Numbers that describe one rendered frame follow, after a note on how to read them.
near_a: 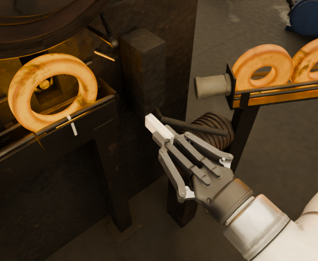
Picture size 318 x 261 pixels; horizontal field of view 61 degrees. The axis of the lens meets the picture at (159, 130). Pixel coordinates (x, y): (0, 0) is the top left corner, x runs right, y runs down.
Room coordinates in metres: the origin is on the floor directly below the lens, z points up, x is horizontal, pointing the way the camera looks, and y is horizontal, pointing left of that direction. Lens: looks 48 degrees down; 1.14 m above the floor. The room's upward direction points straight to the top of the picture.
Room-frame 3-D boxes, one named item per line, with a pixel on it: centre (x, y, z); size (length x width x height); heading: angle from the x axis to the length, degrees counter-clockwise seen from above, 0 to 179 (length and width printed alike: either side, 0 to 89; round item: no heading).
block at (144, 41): (0.60, 0.04, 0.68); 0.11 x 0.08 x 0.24; 40
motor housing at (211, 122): (0.54, -0.13, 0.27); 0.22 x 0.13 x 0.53; 130
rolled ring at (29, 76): (0.44, 0.22, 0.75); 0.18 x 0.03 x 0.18; 128
